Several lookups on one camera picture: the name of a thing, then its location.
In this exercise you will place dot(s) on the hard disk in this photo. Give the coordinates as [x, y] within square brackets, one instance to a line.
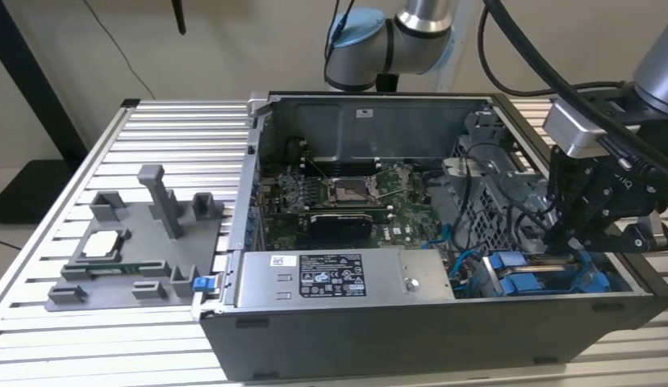
[507, 259]

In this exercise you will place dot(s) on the blue carrier in bay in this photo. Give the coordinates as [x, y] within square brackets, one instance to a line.
[520, 284]

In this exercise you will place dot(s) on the black desk frame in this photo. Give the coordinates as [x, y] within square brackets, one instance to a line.
[38, 189]

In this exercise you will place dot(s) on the blue case latch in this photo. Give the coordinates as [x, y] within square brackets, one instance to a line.
[204, 283]

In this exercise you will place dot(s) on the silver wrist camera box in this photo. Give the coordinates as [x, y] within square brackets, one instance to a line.
[574, 129]

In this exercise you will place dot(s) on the thin metal locking lever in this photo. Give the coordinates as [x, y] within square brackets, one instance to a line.
[319, 168]

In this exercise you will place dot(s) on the black RAM slot bank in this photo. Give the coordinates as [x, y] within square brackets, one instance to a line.
[340, 164]

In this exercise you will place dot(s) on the black antenna rod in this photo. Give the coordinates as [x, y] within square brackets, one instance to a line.
[180, 16]

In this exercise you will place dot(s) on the black open PC case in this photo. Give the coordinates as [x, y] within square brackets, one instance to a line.
[367, 342]

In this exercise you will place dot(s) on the grey parts rack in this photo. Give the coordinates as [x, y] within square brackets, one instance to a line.
[152, 250]

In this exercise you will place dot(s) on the green RAM stick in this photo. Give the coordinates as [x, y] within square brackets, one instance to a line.
[130, 267]

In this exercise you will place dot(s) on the CPU socket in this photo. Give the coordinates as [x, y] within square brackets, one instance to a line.
[349, 191]

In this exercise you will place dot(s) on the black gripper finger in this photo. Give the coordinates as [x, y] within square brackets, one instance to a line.
[563, 234]
[631, 238]

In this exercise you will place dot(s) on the green motherboard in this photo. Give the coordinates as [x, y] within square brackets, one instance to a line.
[409, 209]

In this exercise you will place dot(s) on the metal disk bay cage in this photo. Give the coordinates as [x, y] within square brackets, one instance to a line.
[485, 217]

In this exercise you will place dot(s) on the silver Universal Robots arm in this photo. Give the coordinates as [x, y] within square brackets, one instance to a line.
[361, 60]

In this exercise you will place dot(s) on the silver CPU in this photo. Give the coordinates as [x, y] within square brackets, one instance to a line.
[102, 244]

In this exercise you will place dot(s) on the silver power supply unit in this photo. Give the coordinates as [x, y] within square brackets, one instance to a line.
[258, 282]

